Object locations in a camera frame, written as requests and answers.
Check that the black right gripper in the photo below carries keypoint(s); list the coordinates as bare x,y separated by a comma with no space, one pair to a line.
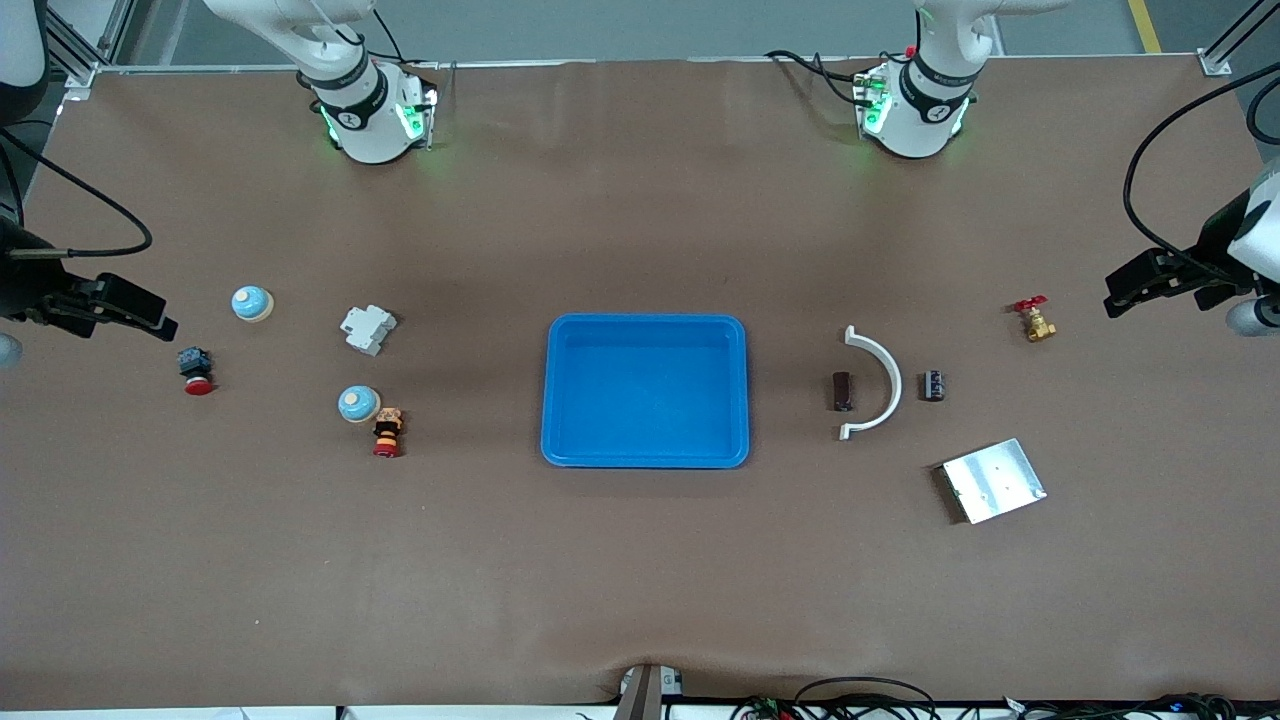
22,290

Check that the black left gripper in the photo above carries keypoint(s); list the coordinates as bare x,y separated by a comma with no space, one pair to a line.
1207,258

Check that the blue desk bell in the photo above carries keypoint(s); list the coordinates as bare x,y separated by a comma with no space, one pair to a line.
251,303
358,404

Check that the black capacitor with white print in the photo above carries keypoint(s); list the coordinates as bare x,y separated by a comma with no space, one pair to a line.
934,385

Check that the dark brown capacitor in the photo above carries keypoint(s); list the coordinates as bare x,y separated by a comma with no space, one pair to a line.
843,392

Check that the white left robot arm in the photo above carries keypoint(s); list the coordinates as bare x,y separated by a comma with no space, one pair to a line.
920,100

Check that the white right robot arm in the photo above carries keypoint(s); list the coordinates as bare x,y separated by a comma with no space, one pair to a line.
370,110

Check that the red pushbutton with black body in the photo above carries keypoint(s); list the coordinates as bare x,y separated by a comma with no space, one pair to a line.
196,368

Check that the white circuit breaker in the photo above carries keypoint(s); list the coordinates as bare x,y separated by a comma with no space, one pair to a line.
368,330

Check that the silver metal plate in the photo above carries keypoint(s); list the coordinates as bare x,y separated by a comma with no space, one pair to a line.
995,482

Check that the red yellow emergency stop button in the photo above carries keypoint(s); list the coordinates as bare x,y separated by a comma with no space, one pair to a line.
387,432

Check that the blue plastic tray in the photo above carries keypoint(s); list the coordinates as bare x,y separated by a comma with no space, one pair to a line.
650,400

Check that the aluminium frame profile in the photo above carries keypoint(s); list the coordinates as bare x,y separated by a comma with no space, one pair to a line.
1215,63
70,55

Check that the silver metal bracket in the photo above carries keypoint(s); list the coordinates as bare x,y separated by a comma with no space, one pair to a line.
670,683

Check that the dark metal post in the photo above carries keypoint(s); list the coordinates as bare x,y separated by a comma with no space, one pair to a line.
640,700

